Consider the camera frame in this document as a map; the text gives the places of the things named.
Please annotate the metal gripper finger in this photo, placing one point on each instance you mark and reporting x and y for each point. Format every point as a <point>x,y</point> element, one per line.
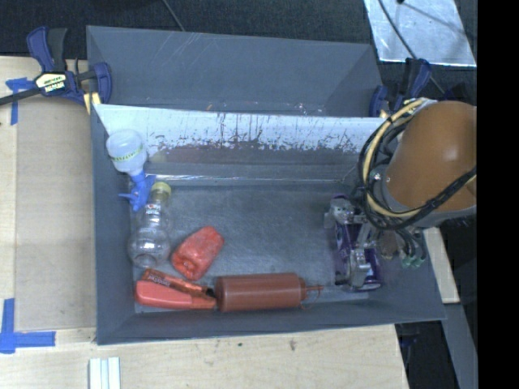
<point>341,213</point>
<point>359,266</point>

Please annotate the purple can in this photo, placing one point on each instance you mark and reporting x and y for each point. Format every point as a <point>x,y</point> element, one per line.
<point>344,245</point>

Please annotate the grey metal bin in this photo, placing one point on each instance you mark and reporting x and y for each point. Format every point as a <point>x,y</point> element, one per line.
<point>259,225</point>

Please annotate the brown squeeze bottle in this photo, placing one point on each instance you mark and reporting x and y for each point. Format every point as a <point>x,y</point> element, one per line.
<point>259,292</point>

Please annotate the red mesh sponge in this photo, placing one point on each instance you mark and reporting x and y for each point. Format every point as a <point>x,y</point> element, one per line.
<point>198,253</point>

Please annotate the clear plastic bottle yellow cap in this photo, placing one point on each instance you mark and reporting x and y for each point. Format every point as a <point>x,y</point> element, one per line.
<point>150,233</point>

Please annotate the red stapler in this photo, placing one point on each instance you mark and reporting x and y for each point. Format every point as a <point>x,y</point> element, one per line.
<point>166,296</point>

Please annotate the white spray bottle blue trigger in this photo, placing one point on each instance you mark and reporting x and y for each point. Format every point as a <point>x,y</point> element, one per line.
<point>127,152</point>

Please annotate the pale wood board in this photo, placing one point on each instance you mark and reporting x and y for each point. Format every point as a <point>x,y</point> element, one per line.
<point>52,217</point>

